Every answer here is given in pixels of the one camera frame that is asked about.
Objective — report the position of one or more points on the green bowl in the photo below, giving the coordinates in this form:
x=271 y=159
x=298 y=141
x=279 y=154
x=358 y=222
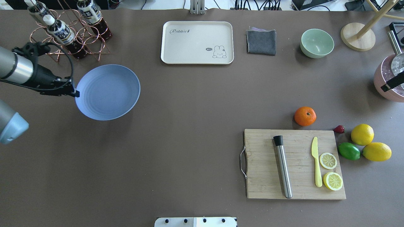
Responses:
x=316 y=43

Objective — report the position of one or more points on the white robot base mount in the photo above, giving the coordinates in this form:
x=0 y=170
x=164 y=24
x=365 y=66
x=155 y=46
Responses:
x=196 y=222

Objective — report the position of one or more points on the lower outer tea bottle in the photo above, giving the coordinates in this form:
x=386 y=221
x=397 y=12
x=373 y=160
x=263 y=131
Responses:
x=38 y=10

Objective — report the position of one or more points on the yellow plastic knife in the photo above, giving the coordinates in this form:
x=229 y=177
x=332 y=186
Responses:
x=314 y=153

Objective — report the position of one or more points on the orange mandarin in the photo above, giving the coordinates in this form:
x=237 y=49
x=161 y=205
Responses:
x=305 y=116

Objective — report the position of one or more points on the thin lemon slice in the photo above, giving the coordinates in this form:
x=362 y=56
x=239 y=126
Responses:
x=328 y=161

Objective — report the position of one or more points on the green lime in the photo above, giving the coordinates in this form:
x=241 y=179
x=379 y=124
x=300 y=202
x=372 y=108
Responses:
x=349 y=151

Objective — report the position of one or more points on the blue plate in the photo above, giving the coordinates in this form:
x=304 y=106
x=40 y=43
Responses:
x=108 y=92

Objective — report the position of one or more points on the thick lemon half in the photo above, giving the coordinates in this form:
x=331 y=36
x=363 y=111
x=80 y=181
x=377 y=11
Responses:
x=333 y=181

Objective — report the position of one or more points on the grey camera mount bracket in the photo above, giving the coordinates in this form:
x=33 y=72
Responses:
x=197 y=7

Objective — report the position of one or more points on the grey folded cloth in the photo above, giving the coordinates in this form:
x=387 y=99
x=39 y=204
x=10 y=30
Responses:
x=260 y=41

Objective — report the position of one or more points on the top tea bottle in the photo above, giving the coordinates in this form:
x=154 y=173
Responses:
x=65 y=36

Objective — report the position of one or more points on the steel scoop in bucket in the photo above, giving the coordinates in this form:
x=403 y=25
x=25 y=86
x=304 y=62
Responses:
x=397 y=64

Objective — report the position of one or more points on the wooden cutting board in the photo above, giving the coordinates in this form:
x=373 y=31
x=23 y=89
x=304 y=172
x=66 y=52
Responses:
x=262 y=176

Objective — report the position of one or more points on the wooden stand with base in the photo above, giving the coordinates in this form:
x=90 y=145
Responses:
x=360 y=37

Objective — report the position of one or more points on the black box at edge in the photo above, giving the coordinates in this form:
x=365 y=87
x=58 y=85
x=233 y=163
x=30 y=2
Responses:
x=398 y=29

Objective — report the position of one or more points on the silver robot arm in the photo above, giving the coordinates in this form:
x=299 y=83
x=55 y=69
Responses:
x=20 y=67

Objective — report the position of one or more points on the tea bottle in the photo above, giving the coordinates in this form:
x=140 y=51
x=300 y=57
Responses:
x=93 y=17
x=38 y=10
x=65 y=36

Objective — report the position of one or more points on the lower middle tea bottle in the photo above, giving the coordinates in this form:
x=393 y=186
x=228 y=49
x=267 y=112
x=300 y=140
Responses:
x=93 y=17

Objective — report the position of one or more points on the steel muddler black tip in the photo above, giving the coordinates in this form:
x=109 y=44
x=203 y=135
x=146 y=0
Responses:
x=283 y=168

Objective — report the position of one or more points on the lower whole yellow lemon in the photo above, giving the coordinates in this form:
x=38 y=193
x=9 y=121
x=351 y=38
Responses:
x=362 y=134

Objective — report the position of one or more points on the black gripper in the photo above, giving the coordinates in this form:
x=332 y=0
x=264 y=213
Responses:
x=42 y=78

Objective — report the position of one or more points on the pink ice bucket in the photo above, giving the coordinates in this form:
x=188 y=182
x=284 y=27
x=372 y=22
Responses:
x=383 y=74

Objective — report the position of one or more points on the cream rabbit tray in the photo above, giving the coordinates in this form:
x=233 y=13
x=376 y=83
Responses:
x=197 y=42

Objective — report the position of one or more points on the whole yellow lemon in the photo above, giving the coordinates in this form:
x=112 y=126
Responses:
x=377 y=151
x=362 y=134

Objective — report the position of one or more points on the red strawberry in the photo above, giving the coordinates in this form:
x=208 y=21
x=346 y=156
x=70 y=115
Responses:
x=340 y=129

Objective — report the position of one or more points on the copper wire bottle rack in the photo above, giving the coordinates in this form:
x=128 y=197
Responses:
x=73 y=18

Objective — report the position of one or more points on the upper whole yellow lemon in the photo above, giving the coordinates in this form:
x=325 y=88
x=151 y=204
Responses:
x=377 y=151

